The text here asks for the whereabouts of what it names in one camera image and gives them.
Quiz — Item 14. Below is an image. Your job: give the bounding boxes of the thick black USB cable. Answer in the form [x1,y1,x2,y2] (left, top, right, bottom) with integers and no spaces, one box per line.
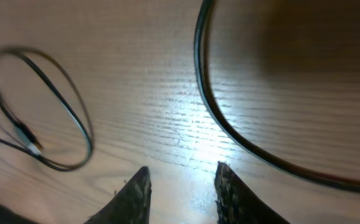
[194,0,360,195]

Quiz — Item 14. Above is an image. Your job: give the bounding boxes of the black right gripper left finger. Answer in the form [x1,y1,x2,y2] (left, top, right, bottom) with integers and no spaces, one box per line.
[85,166,151,224]

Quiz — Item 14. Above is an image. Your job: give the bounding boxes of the thin black USB cable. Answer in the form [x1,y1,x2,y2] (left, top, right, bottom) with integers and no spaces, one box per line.
[0,46,94,172]

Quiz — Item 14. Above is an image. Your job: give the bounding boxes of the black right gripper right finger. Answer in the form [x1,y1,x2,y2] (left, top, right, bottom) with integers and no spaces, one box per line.
[214,162,289,224]

